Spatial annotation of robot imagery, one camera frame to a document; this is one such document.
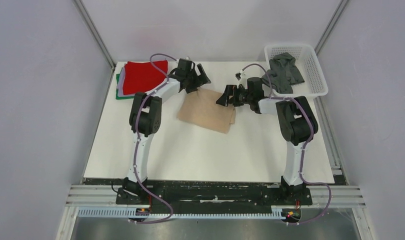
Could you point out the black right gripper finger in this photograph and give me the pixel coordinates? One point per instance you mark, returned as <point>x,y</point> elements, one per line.
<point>230,90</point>
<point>225,100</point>

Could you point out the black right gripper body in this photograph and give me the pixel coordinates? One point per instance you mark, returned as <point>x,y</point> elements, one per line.
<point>242,97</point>

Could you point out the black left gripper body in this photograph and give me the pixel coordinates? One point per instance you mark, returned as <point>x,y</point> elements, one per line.
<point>191,78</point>

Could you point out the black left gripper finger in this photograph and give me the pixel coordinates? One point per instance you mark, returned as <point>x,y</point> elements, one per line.
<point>202,77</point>
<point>195,83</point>

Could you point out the beige t shirt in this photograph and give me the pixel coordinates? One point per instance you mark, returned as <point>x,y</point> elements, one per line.
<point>199,108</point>

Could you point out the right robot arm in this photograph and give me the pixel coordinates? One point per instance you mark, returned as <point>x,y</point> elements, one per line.
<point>297,124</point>

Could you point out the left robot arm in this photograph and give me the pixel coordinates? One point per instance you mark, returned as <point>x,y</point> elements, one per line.
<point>146,116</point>

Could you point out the dark grey t shirt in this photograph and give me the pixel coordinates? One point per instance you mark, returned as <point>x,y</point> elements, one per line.
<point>283,73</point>

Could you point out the folded red t shirt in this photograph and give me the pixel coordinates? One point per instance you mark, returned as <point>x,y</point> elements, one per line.
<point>143,78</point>

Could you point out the white plastic basket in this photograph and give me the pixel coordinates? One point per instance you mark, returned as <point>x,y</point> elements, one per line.
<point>307,62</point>

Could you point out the folded lavender t shirt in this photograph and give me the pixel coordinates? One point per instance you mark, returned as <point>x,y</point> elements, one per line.
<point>121,84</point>

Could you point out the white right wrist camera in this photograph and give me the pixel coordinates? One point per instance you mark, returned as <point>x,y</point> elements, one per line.
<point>241,76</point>

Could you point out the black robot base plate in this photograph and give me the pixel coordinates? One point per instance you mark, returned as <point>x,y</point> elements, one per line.
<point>204,197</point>

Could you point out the right aluminium corner post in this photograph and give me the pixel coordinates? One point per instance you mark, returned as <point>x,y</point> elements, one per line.
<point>338,12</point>

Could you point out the aluminium corner post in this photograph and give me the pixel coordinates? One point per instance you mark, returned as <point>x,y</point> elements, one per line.
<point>94,32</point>
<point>338,12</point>

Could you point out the left aluminium corner post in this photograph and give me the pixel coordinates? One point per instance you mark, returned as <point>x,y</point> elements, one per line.
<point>94,32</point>

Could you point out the white slotted cable duct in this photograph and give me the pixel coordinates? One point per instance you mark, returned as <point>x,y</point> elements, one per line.
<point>133,213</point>

